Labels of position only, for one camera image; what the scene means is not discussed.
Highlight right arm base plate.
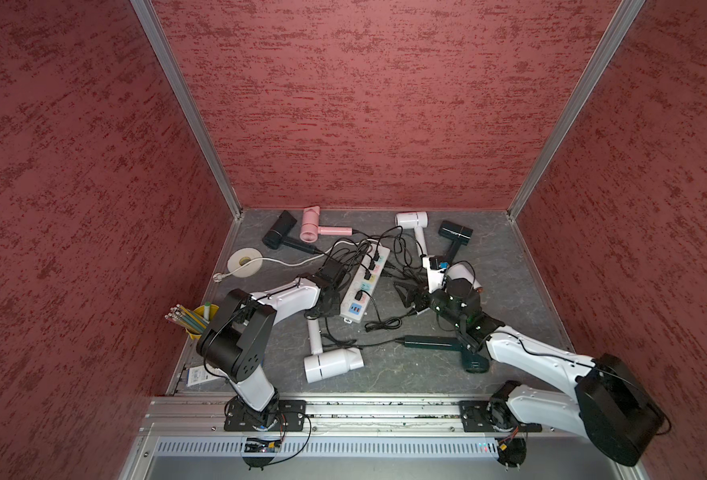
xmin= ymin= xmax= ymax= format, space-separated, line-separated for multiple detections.
xmin=459 ymin=399 xmax=543 ymax=435

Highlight white tape roll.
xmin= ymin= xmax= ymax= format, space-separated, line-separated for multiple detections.
xmin=227 ymin=248 xmax=264 ymax=278

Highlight dark green hair dryer back right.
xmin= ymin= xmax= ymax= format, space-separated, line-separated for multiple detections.
xmin=439 ymin=220 xmax=473 ymax=263

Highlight large white hair dryer front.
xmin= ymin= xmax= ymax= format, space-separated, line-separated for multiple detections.
xmin=304 ymin=319 xmax=365 ymax=383

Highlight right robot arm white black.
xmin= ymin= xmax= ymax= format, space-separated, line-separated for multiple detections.
xmin=399 ymin=278 xmax=671 ymax=466

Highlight black hair dryer back left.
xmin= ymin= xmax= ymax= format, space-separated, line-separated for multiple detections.
xmin=263 ymin=210 xmax=323 ymax=255

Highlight dark green hair dryer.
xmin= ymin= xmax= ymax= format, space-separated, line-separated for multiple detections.
xmin=397 ymin=335 xmax=491 ymax=374
xmin=439 ymin=220 xmax=473 ymax=263

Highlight dark green hair dryer front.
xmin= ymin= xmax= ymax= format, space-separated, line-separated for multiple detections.
xmin=397 ymin=335 xmax=491 ymax=374

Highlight pink hair dryer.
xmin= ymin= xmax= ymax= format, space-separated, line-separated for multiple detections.
xmin=300 ymin=206 xmax=353 ymax=244

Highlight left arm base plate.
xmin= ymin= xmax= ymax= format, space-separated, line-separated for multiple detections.
xmin=224 ymin=398 xmax=307 ymax=433

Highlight white power strip coloured sockets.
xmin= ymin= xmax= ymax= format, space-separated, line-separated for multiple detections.
xmin=340 ymin=240 xmax=391 ymax=324

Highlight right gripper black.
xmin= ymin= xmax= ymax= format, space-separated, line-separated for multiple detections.
xmin=394 ymin=271 xmax=465 ymax=328

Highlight yellow pencil cup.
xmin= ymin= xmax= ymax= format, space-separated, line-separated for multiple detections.
xmin=165 ymin=302 xmax=220 ymax=340

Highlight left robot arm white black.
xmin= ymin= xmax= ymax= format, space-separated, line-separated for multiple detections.
xmin=196 ymin=260 xmax=345 ymax=425

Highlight white blue box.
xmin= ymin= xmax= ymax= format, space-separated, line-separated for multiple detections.
xmin=186 ymin=365 xmax=224 ymax=387

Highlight white power strip cable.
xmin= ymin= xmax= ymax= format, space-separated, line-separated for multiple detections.
xmin=212 ymin=239 xmax=355 ymax=283

